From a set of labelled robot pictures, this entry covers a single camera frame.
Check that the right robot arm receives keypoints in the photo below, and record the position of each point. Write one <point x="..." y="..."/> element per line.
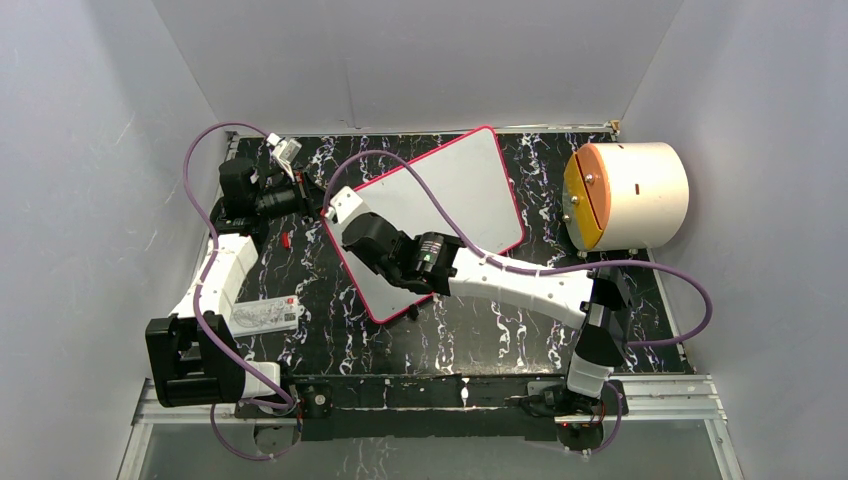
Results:
<point x="592" y="303"/>

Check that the whiteboard metal stand leg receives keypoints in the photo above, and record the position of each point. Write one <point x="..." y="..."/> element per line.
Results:
<point x="414" y="312"/>

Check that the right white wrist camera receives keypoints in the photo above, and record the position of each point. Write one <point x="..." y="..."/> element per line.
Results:
<point x="344" y="207"/>

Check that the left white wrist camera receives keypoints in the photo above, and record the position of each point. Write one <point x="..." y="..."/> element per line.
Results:
<point x="283" y="151"/>

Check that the white cylindrical drum device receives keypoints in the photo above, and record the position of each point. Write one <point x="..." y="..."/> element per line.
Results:
<point x="624" y="196"/>

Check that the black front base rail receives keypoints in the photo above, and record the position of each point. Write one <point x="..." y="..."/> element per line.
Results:
<point x="441" y="406"/>

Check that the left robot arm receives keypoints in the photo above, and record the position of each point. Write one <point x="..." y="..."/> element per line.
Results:
<point x="192" y="351"/>

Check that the white printed label card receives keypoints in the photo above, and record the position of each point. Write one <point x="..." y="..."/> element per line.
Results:
<point x="266" y="316"/>

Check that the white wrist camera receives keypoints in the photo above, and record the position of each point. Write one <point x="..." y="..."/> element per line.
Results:
<point x="344" y="207"/>
<point x="283" y="151"/>

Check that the pink-framed whiteboard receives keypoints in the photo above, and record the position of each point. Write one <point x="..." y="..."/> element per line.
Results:
<point x="466" y="177"/>

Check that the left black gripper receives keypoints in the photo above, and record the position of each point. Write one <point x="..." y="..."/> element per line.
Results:
<point x="313" y="200"/>

